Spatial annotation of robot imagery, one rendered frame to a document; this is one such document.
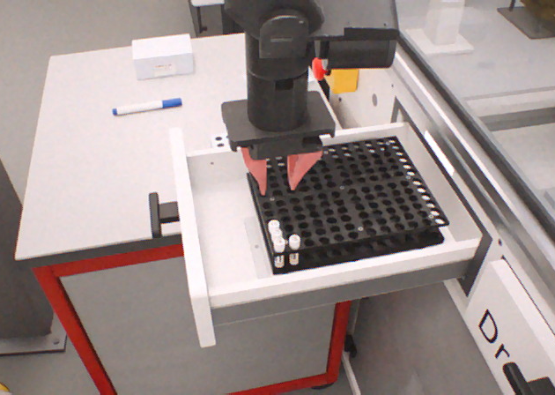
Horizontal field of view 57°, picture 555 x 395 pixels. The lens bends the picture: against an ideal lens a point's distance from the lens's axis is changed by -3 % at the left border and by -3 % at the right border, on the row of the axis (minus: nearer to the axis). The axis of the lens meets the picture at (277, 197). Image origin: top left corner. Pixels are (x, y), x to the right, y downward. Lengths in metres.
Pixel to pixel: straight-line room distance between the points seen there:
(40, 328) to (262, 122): 1.29
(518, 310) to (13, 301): 1.31
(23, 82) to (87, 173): 1.94
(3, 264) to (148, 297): 0.57
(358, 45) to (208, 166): 0.37
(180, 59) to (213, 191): 0.46
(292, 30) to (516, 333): 0.38
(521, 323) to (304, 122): 0.30
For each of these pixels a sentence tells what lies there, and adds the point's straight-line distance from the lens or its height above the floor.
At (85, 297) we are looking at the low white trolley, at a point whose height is 0.62.
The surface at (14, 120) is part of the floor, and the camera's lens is 2.62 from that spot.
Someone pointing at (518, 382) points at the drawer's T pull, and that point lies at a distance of 0.56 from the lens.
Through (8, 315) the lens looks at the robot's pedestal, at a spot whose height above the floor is 0.13.
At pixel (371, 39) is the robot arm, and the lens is 0.45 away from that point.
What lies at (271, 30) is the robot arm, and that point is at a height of 1.20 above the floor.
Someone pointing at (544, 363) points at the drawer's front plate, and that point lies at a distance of 0.57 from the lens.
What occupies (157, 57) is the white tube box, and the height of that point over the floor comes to 0.81.
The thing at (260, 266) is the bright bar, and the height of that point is 0.85.
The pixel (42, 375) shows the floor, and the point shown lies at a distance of 1.67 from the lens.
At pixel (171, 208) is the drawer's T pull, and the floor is 0.91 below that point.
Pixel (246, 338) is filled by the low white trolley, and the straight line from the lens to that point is 1.15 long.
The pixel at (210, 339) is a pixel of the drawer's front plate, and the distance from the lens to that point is 0.62.
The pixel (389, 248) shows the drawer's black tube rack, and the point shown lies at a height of 0.87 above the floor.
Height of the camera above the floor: 1.37
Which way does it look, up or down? 45 degrees down
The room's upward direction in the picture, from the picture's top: straight up
